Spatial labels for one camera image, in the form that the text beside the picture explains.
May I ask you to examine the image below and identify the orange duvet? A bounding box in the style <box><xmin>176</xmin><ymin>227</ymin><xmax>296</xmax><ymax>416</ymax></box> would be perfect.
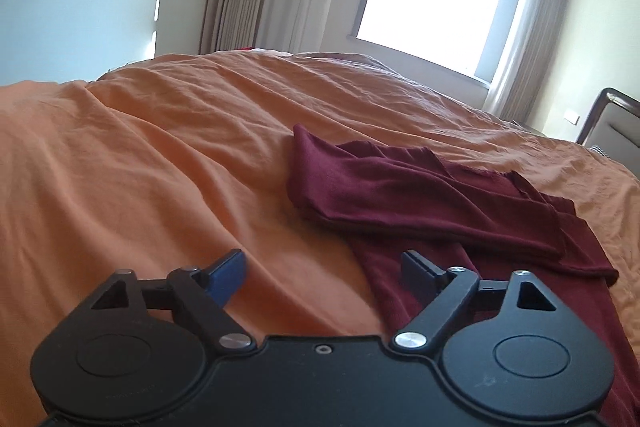
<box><xmin>0</xmin><ymin>49</ymin><xmax>640</xmax><ymax>408</ymax></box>

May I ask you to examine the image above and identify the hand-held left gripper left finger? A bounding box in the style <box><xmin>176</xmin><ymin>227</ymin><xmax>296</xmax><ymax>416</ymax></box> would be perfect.
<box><xmin>89</xmin><ymin>249</ymin><xmax>253</xmax><ymax>352</ymax></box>

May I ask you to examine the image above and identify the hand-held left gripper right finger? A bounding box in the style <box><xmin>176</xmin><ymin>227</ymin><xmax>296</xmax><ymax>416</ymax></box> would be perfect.
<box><xmin>392</xmin><ymin>249</ymin><xmax>558</xmax><ymax>352</ymax></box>

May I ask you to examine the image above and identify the padded bed headboard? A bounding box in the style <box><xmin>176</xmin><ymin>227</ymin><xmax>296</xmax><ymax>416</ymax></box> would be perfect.
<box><xmin>575</xmin><ymin>88</ymin><xmax>640</xmax><ymax>180</ymax></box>

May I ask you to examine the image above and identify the maroon long-sleeve shirt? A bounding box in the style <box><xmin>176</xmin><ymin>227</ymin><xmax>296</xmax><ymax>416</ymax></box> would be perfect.
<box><xmin>286</xmin><ymin>123</ymin><xmax>632</xmax><ymax>427</ymax></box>

